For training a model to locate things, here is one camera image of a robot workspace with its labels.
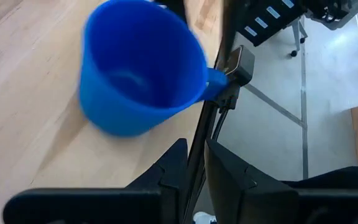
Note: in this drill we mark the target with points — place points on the grey wheeled cart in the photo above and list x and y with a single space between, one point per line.
296 34

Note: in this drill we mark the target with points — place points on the black metal rig frame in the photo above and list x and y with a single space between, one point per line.
202 130

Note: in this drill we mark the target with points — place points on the black box on frame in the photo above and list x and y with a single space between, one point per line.
244 63

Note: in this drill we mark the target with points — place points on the blue plastic cup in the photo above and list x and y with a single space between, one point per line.
129 87

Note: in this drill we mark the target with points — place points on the black cabinet with white labels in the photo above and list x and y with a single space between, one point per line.
278 26

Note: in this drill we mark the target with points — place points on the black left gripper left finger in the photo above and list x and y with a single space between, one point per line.
172 186

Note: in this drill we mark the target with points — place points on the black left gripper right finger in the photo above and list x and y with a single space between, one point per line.
238 193

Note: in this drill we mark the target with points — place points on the person's white shoe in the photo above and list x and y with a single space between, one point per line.
204 218

